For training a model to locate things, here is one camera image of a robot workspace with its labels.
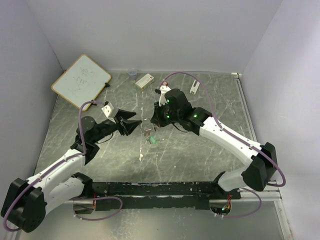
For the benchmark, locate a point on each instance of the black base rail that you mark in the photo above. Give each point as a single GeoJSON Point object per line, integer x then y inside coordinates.
{"type": "Point", "coordinates": [160, 195]}

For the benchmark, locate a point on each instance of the white cardboard box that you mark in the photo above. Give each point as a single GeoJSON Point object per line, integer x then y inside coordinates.
{"type": "Point", "coordinates": [144, 82]}

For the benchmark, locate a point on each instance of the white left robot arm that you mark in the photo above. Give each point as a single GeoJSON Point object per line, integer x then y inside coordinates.
{"type": "Point", "coordinates": [28, 201]}

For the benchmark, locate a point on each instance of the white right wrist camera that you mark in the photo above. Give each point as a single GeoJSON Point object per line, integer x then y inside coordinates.
{"type": "Point", "coordinates": [162, 91]}

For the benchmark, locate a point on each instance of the white plastic clip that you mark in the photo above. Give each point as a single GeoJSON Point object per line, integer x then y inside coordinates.
{"type": "Point", "coordinates": [194, 88]}

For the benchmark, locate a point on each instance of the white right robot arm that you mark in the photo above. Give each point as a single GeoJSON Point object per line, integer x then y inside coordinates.
{"type": "Point", "coordinates": [258, 159]}

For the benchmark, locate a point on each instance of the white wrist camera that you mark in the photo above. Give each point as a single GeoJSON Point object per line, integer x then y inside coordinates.
{"type": "Point", "coordinates": [110, 111]}
{"type": "Point", "coordinates": [162, 91]}

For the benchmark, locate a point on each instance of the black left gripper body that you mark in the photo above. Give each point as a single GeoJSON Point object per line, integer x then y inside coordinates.
{"type": "Point", "coordinates": [109, 126]}

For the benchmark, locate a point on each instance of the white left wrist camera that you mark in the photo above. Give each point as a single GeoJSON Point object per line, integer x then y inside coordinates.
{"type": "Point", "coordinates": [110, 111]}

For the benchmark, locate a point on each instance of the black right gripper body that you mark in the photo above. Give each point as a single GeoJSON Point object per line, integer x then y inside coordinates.
{"type": "Point", "coordinates": [164, 111]}

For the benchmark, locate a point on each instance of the clear plastic cup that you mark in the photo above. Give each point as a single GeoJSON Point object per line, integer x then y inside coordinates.
{"type": "Point", "coordinates": [132, 74]}

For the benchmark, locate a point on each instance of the white corner bracket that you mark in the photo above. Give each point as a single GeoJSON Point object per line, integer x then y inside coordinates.
{"type": "Point", "coordinates": [236, 74]}

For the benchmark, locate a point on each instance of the silver key bunch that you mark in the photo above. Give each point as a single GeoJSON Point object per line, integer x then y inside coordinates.
{"type": "Point", "coordinates": [149, 131]}

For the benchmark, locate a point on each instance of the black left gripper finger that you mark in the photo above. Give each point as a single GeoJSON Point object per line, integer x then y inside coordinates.
{"type": "Point", "coordinates": [125, 116]}
{"type": "Point", "coordinates": [128, 126]}

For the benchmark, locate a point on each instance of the small framed whiteboard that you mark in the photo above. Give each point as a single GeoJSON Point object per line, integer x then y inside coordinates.
{"type": "Point", "coordinates": [83, 81]}

